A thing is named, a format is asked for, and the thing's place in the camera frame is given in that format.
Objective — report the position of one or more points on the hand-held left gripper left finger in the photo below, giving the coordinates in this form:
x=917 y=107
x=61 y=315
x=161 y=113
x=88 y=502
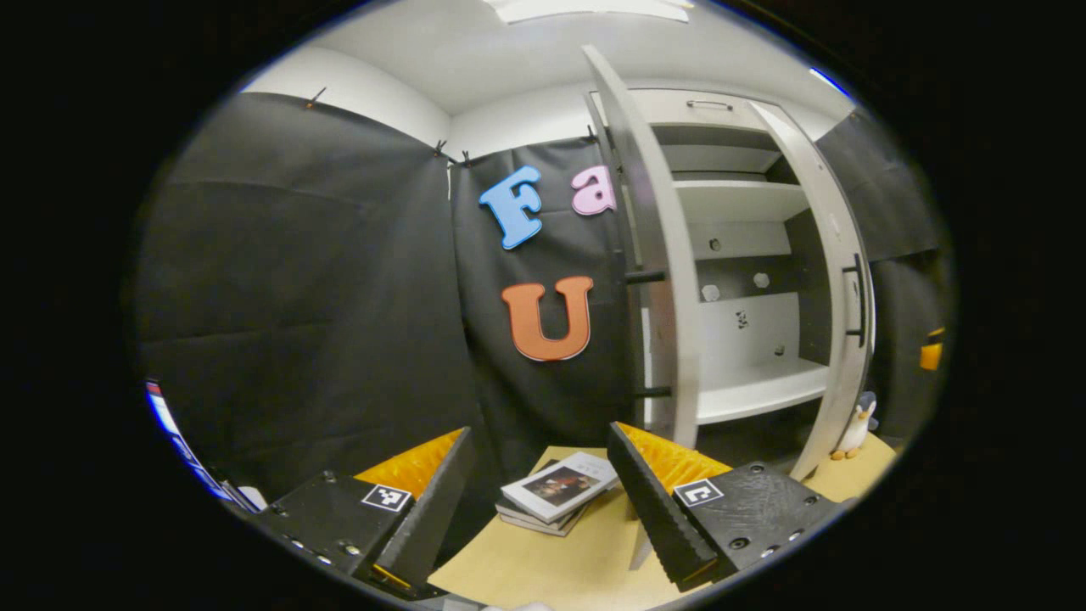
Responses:
x=428 y=509

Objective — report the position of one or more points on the grey book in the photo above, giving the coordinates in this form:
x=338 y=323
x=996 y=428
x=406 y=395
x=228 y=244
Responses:
x=534 y=522

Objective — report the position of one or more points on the white cabinet door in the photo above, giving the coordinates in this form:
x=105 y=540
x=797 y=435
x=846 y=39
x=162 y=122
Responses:
x=840 y=407
x=666 y=255

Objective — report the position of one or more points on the white grey cabinet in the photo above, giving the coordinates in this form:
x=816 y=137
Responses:
x=747 y=390

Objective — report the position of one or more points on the white picture cover book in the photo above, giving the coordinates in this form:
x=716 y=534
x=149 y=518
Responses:
x=556 y=488

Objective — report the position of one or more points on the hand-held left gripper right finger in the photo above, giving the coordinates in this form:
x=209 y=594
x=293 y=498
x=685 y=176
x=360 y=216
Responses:
x=657 y=509

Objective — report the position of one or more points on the black backdrop cloth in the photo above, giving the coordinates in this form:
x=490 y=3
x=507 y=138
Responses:
x=899 y=204
x=297 y=297

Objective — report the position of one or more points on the white cabinet drawer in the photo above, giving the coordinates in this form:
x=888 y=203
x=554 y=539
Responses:
x=662 y=110

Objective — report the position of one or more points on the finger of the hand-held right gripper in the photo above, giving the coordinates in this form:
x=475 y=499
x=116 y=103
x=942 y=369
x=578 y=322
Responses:
x=932 y=352

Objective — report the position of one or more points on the penguin plush toy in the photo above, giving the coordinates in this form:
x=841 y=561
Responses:
x=859 y=428

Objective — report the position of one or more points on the large ceiling light panel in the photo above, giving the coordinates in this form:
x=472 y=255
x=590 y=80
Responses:
x=585 y=8

